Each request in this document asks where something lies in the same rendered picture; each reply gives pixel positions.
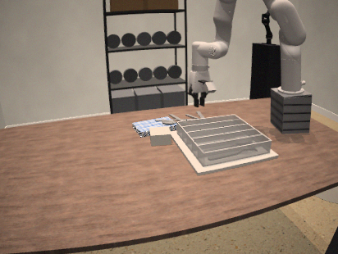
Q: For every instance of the blue and white checkered cloth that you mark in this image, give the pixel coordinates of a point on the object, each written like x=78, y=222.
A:
x=142, y=127

